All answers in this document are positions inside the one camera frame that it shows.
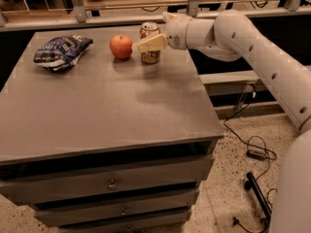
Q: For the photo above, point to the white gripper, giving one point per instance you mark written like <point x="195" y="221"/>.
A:
<point x="176" y="31"/>

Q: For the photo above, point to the orange soda can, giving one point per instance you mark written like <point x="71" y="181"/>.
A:
<point x="147" y="28"/>

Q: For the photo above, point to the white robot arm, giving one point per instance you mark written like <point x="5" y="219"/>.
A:
<point x="228" y="37"/>

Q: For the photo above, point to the red apple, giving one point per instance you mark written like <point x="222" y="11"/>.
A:
<point x="121" y="46"/>

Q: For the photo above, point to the blue chip bag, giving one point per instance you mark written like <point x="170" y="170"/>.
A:
<point x="61" y="53"/>

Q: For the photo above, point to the grey drawer cabinet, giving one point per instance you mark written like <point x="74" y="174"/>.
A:
<point x="151" y="128"/>

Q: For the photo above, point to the black power adapter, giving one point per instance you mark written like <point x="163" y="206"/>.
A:
<point x="255" y="154"/>

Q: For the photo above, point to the top drawer knob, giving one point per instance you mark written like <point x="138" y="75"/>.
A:
<point x="112" y="185"/>

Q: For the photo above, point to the drawer knob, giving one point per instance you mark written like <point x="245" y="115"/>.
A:
<point x="112" y="185"/>
<point x="123" y="212"/>

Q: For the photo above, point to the black pole on floor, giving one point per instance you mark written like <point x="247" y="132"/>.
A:
<point x="252" y="184"/>

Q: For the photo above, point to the middle drawer knob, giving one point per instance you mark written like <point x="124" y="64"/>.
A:
<point x="123" y="212"/>

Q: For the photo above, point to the metal railing frame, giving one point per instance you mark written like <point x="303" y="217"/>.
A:
<point x="20" y="15"/>

